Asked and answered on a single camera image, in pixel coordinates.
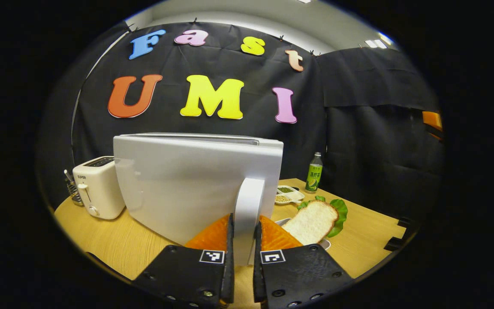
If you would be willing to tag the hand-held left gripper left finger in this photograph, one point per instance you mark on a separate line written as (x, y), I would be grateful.
(229, 266)

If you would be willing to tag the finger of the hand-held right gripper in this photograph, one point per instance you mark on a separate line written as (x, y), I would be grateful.
(432, 119)

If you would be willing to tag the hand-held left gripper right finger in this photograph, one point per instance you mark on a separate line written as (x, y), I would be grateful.
(258, 270)

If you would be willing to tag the bread slice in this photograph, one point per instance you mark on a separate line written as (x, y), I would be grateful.
(311, 223)

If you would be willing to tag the white microwave oven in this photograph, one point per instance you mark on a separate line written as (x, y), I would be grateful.
(187, 184)

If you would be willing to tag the green lettuce leaf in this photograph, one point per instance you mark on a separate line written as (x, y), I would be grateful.
(340, 214)

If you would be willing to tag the black backdrop cloth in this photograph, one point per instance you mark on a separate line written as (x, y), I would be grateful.
(358, 150)

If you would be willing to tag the white divided seed dish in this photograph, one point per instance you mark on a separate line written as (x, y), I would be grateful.
(287, 195)

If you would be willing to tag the small ceiling light panel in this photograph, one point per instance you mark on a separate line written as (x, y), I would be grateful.
(378, 42)

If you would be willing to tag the black table edge clamp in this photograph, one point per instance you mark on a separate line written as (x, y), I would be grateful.
(405, 222)
(395, 243)

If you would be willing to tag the green drink bottle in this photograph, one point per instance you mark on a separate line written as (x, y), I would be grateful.
(314, 176)

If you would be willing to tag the white toaster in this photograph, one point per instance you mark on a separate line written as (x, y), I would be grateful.
(99, 189)

